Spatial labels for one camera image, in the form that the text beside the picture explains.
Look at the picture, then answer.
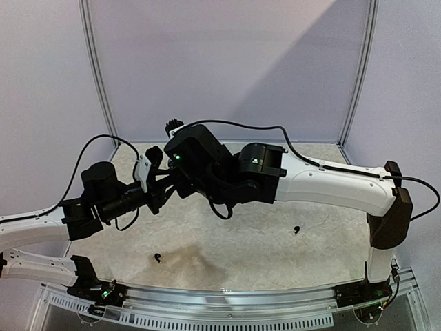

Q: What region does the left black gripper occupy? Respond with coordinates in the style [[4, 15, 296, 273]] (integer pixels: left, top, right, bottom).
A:
[[100, 177, 174, 222]]

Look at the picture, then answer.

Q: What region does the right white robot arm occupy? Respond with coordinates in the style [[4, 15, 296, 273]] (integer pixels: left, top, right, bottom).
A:
[[164, 119, 413, 301]]

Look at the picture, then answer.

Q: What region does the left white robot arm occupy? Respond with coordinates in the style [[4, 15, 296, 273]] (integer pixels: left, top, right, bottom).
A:
[[1, 146, 172, 299]]

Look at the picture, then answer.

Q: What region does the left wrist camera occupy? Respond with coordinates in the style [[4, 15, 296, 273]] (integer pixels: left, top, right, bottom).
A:
[[134, 154, 152, 193]]

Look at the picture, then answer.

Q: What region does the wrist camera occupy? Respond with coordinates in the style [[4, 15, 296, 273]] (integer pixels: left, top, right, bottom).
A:
[[165, 119, 185, 139], [134, 154, 152, 193]]

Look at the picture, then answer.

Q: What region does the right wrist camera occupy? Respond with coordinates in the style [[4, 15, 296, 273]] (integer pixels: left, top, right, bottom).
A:
[[165, 119, 185, 139]]

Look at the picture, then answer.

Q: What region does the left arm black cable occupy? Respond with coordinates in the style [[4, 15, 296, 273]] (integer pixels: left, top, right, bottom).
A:
[[34, 134, 142, 232]]

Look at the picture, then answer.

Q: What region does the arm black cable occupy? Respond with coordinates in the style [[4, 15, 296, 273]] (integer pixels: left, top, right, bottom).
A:
[[34, 134, 142, 232], [175, 119, 441, 221]]

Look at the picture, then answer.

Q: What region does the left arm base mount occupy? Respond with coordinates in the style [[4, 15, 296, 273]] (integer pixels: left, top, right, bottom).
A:
[[67, 255, 127, 317]]

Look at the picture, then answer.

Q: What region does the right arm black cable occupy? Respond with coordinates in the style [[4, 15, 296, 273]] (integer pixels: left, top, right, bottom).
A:
[[175, 119, 441, 221]]

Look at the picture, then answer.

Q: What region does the aluminium front rail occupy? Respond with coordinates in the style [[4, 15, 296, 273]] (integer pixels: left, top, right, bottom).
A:
[[31, 268, 431, 330]]

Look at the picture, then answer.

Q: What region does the left aluminium frame post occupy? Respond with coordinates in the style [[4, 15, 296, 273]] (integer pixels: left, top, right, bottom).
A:
[[79, 0, 118, 136]]

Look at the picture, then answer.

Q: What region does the aluminium frame post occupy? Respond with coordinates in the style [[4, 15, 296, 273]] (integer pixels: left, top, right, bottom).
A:
[[338, 0, 379, 149], [79, 0, 118, 136]]

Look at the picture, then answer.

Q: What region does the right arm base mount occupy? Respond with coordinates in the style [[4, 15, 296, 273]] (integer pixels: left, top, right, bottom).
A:
[[334, 259, 400, 310]]

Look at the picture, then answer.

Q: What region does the right aluminium frame post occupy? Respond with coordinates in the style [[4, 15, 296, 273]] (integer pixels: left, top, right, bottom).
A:
[[338, 0, 379, 149]]

